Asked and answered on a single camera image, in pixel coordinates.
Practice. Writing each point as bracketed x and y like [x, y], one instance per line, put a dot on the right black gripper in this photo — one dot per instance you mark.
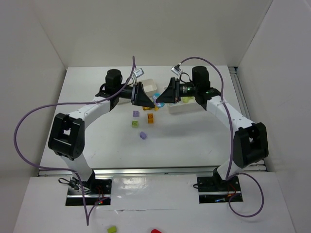
[175, 90]

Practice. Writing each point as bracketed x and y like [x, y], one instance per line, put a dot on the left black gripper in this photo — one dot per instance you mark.
[134, 93]

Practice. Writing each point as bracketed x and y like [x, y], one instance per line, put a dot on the green lego brick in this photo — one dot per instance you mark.
[186, 99]

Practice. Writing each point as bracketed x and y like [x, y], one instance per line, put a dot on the yellow-green base lego brick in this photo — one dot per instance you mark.
[135, 124]

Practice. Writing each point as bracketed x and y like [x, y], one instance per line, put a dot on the teal square lego brick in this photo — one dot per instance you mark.
[158, 104]

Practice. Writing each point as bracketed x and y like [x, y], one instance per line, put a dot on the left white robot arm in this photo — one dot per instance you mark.
[67, 137]

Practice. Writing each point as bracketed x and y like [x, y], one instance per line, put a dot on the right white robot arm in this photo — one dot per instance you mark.
[228, 115]

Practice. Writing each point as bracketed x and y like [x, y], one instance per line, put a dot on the left white divided tray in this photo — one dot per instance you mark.
[149, 86]

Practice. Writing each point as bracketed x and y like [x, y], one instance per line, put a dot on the white divided tray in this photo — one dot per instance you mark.
[180, 107]
[149, 86]

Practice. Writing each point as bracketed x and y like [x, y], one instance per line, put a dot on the right white divided tray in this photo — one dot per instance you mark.
[180, 107]

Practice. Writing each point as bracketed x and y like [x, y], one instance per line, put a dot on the red object at edge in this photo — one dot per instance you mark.
[155, 230]

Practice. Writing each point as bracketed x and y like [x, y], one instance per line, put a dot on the green lego outside workspace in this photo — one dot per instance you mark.
[112, 229]

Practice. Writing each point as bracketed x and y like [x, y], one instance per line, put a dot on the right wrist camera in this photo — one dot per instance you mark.
[176, 69]

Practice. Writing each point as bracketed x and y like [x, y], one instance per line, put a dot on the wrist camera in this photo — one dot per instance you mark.
[176, 69]
[138, 72]

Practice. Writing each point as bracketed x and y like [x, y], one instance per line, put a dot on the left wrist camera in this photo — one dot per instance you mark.
[138, 72]

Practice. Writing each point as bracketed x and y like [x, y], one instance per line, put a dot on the aluminium front rail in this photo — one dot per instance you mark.
[154, 170]

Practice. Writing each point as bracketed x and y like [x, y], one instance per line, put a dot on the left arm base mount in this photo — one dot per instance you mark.
[100, 193]

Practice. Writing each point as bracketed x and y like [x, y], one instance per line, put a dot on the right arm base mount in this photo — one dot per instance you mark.
[210, 192]

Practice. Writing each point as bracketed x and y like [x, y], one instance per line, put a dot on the aluminium side rail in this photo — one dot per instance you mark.
[247, 97]

